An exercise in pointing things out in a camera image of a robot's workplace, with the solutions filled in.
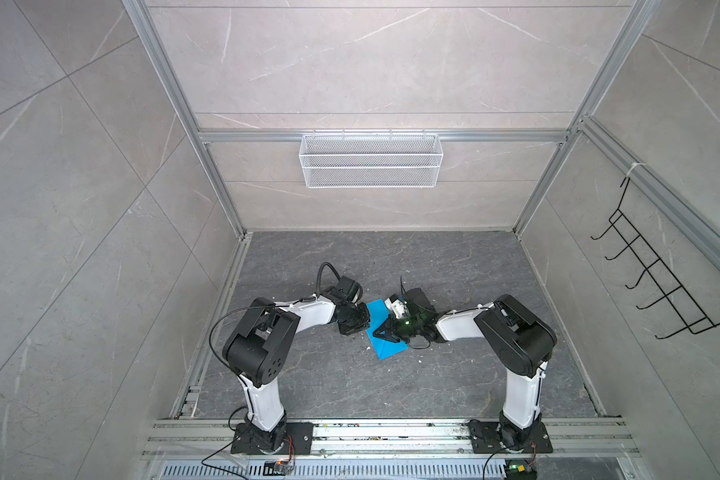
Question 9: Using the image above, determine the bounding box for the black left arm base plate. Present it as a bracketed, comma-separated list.
[231, 422, 315, 455]

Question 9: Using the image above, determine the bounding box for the black wire hook rack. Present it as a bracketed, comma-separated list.
[590, 177, 720, 340]

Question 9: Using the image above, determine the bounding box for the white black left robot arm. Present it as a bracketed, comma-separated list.
[222, 276, 370, 434]

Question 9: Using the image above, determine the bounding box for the aluminium front rail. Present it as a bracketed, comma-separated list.
[141, 418, 640, 459]

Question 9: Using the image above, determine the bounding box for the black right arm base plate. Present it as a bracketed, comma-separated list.
[466, 417, 553, 454]

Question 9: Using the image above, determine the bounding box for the blue square paper sheet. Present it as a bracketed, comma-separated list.
[366, 300, 408, 360]

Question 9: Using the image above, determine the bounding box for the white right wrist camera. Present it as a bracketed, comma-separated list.
[384, 295, 409, 320]

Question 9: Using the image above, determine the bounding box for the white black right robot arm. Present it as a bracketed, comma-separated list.
[371, 288, 557, 438]

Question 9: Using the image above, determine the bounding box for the aluminium frame rail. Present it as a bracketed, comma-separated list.
[169, 232, 253, 420]

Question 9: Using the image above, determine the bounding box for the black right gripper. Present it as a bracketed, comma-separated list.
[371, 314, 423, 343]

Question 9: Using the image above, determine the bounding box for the white wire mesh basket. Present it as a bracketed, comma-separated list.
[299, 133, 444, 189]

